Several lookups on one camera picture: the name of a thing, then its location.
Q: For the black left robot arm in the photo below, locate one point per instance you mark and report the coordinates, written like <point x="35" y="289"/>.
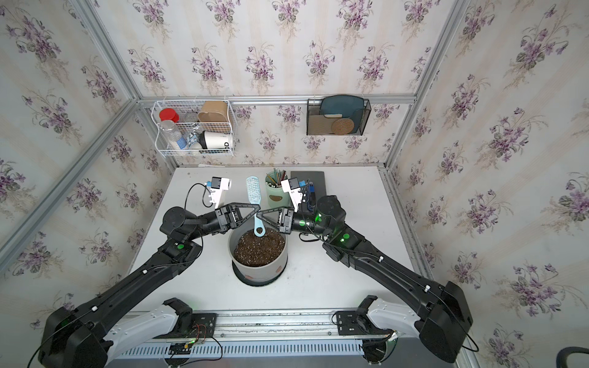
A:
<point x="78" y="337"/>

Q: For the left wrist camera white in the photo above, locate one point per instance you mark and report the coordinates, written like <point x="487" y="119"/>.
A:
<point x="216" y="187"/>

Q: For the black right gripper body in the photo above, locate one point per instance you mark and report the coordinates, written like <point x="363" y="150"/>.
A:
<point x="287" y="228"/>

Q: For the teal scrub brush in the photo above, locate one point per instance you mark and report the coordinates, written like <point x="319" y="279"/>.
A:
<point x="255" y="197"/>

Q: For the white wire wall basket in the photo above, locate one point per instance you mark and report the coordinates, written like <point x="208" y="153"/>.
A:
<point x="191" y="128"/>

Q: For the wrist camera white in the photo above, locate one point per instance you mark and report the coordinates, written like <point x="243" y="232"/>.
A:
<point x="216" y="187"/>
<point x="298" y="192"/>

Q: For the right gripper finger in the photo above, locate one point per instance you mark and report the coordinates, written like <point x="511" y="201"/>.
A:
<point x="272" y="220"/>
<point x="270" y="213"/>

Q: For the black pot saucer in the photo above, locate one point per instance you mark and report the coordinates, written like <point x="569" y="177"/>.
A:
<point x="258" y="277"/>

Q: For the black mesh wall organizer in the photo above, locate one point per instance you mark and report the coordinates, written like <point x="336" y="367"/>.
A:
<point x="320" y="125"/>

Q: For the small circuit board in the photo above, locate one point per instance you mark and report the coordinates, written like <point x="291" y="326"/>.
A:
<point x="179" y="349"/>

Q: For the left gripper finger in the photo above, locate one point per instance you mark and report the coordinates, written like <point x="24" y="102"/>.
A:
<point x="244" y="209"/>
<point x="241" y="218"/>

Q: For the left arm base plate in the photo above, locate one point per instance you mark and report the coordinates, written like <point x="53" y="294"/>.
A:
<point x="199" y="325"/>

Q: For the grey ceramic pot with soil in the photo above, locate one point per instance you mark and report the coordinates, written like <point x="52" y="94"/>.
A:
<point x="249" y="250"/>

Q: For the green pencil cup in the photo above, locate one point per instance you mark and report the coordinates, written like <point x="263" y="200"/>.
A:
<point x="273" y="185"/>

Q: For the grey hardcover book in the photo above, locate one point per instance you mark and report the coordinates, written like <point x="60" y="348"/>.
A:
<point x="317" y="177"/>

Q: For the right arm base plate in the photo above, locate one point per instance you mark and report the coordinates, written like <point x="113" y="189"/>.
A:
<point x="350" y="323"/>

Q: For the clear plastic bottle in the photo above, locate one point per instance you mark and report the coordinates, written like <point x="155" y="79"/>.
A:
<point x="173" y="135"/>

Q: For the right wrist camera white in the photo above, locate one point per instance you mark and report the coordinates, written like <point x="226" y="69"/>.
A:
<point x="298" y="192"/>

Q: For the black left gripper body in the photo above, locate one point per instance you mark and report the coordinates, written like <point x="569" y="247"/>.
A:
<point x="223" y="224"/>

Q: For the brown cardboard box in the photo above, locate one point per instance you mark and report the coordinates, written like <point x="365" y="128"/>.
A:
<point x="214" y="112"/>

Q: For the red lidded jar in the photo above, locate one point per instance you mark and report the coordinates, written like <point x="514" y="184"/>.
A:
<point x="169" y="114"/>

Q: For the round cork coaster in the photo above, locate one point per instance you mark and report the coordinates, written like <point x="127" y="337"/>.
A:
<point x="342" y="126"/>

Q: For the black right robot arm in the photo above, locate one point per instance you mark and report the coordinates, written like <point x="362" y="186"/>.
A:
<point x="443" y="318"/>

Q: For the white black cylinder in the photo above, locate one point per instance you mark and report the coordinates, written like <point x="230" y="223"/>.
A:
<point x="216" y="141"/>

